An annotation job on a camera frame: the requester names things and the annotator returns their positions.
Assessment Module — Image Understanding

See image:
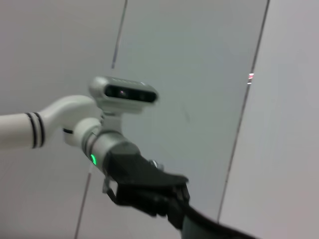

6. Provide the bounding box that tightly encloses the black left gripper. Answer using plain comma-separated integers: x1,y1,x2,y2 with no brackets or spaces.
106,142,190,231

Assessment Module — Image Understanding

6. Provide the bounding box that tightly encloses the dark green and yellow towel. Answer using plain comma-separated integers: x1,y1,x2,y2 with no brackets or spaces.
181,203,262,239

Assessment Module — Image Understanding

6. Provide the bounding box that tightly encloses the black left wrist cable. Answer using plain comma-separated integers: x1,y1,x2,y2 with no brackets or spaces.
101,174,118,201

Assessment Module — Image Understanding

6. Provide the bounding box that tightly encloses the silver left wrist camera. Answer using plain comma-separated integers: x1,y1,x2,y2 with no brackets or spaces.
88,76,160,135

